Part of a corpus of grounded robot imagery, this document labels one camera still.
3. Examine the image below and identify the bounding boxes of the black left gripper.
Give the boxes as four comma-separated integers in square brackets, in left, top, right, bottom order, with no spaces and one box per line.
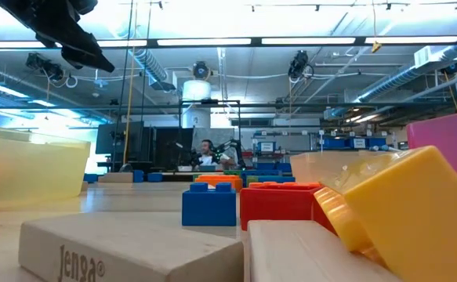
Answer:
[0,0,116,74]

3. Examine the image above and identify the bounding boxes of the black ceiling-hung device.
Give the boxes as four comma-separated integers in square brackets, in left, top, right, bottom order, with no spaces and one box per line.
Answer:
[24,52,65,83]
[191,61,212,81]
[439,62,457,78]
[288,49,315,81]

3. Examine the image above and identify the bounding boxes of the white cylindrical tank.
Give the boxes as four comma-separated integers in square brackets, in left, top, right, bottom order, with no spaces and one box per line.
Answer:
[181,79,212,129]

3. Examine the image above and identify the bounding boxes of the black beam with light strips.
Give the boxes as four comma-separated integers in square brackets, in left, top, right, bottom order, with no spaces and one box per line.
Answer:
[0,36,457,50]

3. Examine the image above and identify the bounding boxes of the black monitor panels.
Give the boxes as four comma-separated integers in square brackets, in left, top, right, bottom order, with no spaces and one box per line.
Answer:
[96,121,195,172]

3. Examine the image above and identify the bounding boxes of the yellow translucent bin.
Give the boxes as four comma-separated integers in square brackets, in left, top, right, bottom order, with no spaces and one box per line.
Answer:
[0,123,92,212]

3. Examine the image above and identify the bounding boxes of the grey panel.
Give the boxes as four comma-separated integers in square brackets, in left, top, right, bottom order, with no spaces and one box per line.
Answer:
[191,127,237,172]

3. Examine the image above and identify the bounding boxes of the person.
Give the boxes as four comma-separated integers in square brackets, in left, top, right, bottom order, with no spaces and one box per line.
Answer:
[196,139,237,172]

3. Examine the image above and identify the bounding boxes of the orange long brick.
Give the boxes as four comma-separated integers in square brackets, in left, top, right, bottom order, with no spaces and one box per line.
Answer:
[194,174,244,193]
[247,180,322,191]

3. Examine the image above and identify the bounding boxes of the wooden block with Jenga print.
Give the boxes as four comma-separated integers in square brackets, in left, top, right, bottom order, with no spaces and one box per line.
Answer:
[18,222,245,282]

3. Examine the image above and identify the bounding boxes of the blue long brick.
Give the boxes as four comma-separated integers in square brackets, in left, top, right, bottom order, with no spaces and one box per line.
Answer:
[240,169,282,177]

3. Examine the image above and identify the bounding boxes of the dark red small brick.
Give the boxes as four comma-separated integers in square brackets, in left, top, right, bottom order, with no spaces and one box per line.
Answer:
[238,185,337,236]

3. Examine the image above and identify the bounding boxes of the orange translucent bin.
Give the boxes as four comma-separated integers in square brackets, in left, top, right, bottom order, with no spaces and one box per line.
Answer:
[289,150,400,184]

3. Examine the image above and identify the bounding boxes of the blue storage bins shelf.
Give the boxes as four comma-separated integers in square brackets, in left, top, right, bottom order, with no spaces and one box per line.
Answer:
[321,136,388,150]

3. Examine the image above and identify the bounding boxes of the white air vent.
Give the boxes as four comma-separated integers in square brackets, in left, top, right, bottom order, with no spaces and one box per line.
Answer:
[414,45,457,70]

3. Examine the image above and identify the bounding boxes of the yellow long brick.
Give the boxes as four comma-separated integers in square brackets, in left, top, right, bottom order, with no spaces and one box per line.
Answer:
[313,145,457,282]

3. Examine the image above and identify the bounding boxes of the pink translucent bin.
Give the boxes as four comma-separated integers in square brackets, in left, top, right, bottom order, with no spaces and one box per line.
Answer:
[406,108,457,199]

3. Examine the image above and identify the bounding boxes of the silver spiral duct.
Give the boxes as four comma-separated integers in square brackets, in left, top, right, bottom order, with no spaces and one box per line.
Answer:
[355,44,457,103]
[128,49,177,92]

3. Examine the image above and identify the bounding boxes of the yellow hanging cable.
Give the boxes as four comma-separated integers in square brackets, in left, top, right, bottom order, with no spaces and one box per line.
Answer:
[122,46,136,165]

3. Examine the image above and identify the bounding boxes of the yellow hanging hook cord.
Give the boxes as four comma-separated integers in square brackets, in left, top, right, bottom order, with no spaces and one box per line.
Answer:
[371,0,383,54]

